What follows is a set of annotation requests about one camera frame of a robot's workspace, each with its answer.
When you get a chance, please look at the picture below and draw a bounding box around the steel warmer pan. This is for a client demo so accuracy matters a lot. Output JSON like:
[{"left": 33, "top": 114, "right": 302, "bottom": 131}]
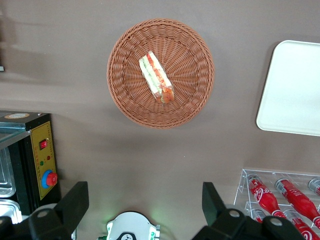
[
  {"left": 0, "top": 198, "right": 24, "bottom": 225},
  {"left": 0, "top": 147, "right": 16, "bottom": 198}
]

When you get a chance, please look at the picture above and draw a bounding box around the red and blue knob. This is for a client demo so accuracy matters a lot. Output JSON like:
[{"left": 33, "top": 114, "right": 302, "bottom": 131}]
[{"left": 41, "top": 169, "right": 59, "bottom": 190}]

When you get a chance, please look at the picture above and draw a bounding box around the black food warmer cabinet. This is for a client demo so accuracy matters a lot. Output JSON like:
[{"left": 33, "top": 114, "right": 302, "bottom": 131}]
[{"left": 0, "top": 109, "right": 62, "bottom": 226}]

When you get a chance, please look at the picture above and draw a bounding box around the round brown wicker basket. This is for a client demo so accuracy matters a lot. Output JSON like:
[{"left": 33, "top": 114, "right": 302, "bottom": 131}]
[{"left": 106, "top": 17, "right": 216, "bottom": 130}]

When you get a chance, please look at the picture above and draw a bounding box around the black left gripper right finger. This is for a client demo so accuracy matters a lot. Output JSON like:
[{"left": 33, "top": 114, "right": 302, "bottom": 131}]
[{"left": 192, "top": 181, "right": 311, "bottom": 240}]

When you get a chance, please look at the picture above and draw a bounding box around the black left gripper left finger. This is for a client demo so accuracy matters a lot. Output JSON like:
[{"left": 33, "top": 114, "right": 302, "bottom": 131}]
[{"left": 0, "top": 181, "right": 90, "bottom": 240}]

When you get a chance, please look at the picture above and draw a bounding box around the sandwich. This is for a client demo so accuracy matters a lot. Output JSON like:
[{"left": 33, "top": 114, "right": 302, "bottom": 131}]
[{"left": 138, "top": 50, "right": 175, "bottom": 105}]

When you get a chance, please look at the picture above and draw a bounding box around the clear acrylic bottle rack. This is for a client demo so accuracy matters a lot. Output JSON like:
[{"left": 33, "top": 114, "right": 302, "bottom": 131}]
[{"left": 233, "top": 168, "right": 320, "bottom": 240}]

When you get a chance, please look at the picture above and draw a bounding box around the cream plastic tray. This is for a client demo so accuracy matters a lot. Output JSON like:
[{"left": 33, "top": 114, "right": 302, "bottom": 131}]
[{"left": 256, "top": 39, "right": 320, "bottom": 138}]

